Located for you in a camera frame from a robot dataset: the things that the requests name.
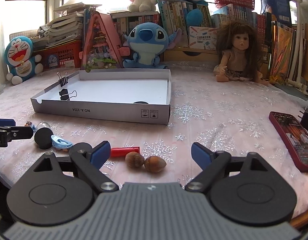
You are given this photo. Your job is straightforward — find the black round puck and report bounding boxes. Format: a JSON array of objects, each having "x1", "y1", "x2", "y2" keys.
[
  {"x1": 34, "y1": 127, "x2": 53, "y2": 150},
  {"x1": 69, "y1": 142, "x2": 92, "y2": 155},
  {"x1": 133, "y1": 101, "x2": 149, "y2": 105}
]

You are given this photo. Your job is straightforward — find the clear plastic dome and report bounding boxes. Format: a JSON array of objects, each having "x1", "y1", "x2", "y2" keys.
[{"x1": 36, "y1": 121, "x2": 51, "y2": 130}]

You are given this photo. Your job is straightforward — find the brown hazelnut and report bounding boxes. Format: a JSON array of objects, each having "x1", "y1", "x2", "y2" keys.
[
  {"x1": 125, "y1": 152, "x2": 145, "y2": 168},
  {"x1": 144, "y1": 155, "x2": 166, "y2": 173}
]

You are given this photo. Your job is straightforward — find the light blue hair clip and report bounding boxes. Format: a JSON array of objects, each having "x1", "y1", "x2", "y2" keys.
[{"x1": 51, "y1": 134, "x2": 73, "y2": 152}]

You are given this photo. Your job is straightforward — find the black binder clip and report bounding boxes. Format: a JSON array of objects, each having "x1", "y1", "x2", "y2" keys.
[
  {"x1": 59, "y1": 88, "x2": 78, "y2": 101},
  {"x1": 57, "y1": 72, "x2": 68, "y2": 87}
]

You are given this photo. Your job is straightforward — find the small blue figurine charm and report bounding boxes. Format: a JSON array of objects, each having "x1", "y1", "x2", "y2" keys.
[{"x1": 25, "y1": 121, "x2": 37, "y2": 132}]

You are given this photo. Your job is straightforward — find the Doraemon plush toy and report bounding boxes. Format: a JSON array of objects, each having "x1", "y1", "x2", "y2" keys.
[{"x1": 4, "y1": 36, "x2": 43, "y2": 86}]

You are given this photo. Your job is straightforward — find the black binder clip on box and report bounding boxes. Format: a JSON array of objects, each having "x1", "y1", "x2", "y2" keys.
[{"x1": 57, "y1": 72, "x2": 68, "y2": 87}]

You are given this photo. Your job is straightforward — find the white shallow cardboard box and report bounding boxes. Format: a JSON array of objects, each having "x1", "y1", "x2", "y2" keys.
[{"x1": 31, "y1": 68, "x2": 171, "y2": 125}]

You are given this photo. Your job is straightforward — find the red plastic crate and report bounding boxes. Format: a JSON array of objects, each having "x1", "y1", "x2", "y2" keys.
[{"x1": 33, "y1": 40, "x2": 82, "y2": 70}]

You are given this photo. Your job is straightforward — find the dark red smartphone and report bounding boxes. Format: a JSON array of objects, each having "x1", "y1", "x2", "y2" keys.
[{"x1": 269, "y1": 111, "x2": 308, "y2": 172}]

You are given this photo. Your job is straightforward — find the pink triangular diorama house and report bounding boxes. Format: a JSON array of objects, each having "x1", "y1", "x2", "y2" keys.
[{"x1": 80, "y1": 11, "x2": 130, "y2": 72}]

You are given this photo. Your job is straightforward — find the wooden drawer shelf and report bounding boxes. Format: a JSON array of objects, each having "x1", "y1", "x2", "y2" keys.
[{"x1": 161, "y1": 48, "x2": 219, "y2": 63}]

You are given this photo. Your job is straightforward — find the brown haired baby doll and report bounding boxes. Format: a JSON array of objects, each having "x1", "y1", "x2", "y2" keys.
[{"x1": 213, "y1": 21, "x2": 269, "y2": 86}]

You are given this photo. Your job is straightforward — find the stack of books and papers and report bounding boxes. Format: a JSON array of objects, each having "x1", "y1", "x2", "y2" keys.
[{"x1": 31, "y1": 2, "x2": 100, "y2": 51}]

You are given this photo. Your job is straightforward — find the white colourful stationery box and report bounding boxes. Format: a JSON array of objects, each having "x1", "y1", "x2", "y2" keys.
[{"x1": 188, "y1": 27, "x2": 218, "y2": 50}]

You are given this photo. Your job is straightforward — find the white pipe rack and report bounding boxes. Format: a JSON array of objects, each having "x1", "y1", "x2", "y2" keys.
[{"x1": 285, "y1": 0, "x2": 307, "y2": 94}]

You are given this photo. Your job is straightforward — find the Stitch blue plush toy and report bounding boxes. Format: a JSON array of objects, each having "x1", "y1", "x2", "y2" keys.
[{"x1": 123, "y1": 22, "x2": 182, "y2": 69}]

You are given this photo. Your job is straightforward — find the row of upright books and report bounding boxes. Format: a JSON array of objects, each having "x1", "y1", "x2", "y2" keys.
[{"x1": 110, "y1": 0, "x2": 305, "y2": 55}]

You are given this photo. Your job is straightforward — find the blue cardboard box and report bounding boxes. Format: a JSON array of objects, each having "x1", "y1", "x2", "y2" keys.
[{"x1": 262, "y1": 0, "x2": 292, "y2": 28}]

